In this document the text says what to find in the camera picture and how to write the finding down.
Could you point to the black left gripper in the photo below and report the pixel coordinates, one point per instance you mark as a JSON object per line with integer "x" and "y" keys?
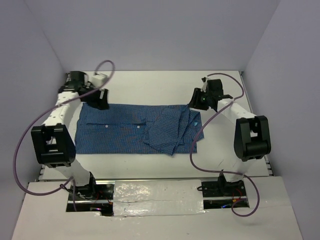
{"x": 101, "y": 104}

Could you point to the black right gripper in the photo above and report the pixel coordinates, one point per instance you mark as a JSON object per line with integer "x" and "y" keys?
{"x": 194, "y": 102}

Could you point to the blue checkered long sleeve shirt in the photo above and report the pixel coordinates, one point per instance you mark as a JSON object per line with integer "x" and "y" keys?
{"x": 137, "y": 129}

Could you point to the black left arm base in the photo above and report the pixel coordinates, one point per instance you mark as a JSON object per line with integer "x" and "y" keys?
{"x": 101, "y": 201}

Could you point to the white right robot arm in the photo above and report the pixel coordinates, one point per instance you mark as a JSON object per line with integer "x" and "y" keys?
{"x": 251, "y": 140}

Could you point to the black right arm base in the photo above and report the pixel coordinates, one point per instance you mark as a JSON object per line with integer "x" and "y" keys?
{"x": 221, "y": 194}

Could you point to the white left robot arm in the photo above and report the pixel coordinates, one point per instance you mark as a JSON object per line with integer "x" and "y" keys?
{"x": 52, "y": 141}

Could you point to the white taped cover sheet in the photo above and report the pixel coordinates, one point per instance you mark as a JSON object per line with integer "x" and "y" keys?
{"x": 157, "y": 198}

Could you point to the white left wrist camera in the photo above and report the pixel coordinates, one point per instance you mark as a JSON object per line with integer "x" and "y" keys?
{"x": 98, "y": 79}

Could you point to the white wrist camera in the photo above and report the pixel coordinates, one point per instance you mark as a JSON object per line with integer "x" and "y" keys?
{"x": 98, "y": 79}
{"x": 204, "y": 86}

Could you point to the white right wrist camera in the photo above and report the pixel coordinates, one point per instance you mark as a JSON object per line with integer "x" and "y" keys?
{"x": 204, "y": 86}

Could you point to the aluminium table edge rail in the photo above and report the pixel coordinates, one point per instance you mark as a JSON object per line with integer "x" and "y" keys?
{"x": 266, "y": 159}

